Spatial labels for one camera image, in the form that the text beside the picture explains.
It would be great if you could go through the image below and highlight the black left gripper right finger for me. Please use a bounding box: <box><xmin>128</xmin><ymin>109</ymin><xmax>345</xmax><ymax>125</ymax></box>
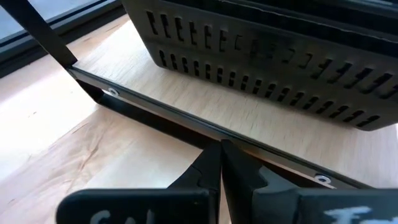
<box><xmin>221</xmin><ymin>139</ymin><xmax>398</xmax><ymax>224</ymax></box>

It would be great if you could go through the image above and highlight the black aluminium rig frame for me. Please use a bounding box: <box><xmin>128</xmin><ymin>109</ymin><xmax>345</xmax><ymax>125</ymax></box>
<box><xmin>0</xmin><ymin>0</ymin><xmax>125</xmax><ymax>78</ymax></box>

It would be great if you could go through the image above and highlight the black plastic basket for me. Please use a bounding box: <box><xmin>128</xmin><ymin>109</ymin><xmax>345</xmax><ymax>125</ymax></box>
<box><xmin>217</xmin><ymin>0</ymin><xmax>398</xmax><ymax>35</ymax></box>
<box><xmin>121</xmin><ymin>0</ymin><xmax>398</xmax><ymax>131</ymax></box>

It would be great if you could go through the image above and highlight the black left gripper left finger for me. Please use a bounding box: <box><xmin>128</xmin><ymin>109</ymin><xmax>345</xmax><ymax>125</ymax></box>
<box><xmin>55</xmin><ymin>141</ymin><xmax>222</xmax><ymax>224</ymax></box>

